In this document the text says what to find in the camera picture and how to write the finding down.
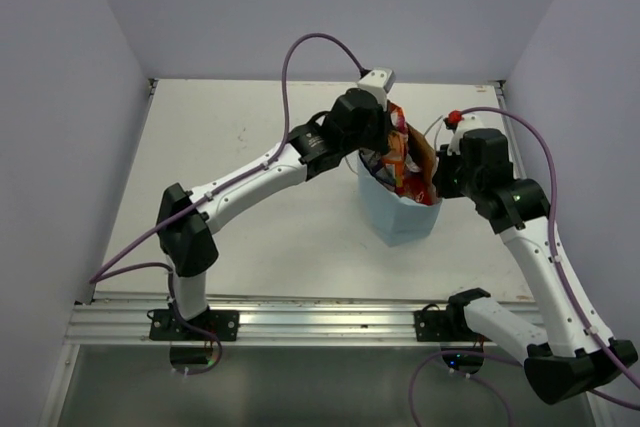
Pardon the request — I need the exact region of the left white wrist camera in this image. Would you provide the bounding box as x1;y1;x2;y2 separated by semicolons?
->
356;68;396;110

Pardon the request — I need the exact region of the orange snack packet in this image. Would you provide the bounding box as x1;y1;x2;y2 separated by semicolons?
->
381;103;428;204

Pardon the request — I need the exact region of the aluminium mounting rail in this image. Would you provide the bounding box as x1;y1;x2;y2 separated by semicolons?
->
63;296;549;347

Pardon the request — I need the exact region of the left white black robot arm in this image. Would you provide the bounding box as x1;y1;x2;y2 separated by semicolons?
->
157;84;391;340

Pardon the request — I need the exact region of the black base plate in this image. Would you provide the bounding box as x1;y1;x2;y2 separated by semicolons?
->
413;304;489;343
146;308;240;342

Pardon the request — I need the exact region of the purple snack packet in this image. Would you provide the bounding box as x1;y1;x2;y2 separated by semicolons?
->
359;149;395;190

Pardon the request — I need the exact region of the yellow Kettle chips bag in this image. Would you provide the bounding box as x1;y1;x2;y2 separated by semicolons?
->
408;125;438;203

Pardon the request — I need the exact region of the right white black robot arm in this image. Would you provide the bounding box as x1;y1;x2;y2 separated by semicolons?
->
434;127;638;405

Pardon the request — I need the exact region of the light blue paper bag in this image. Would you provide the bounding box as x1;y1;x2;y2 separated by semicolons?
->
357;159;443;247

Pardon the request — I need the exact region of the red emergency knob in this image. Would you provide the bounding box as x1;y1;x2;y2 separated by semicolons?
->
444;110;464;131

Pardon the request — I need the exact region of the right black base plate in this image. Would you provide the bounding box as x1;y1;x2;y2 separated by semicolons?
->
413;304;489;343

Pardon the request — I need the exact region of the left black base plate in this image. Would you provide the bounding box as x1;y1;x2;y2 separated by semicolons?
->
146;308;240;342

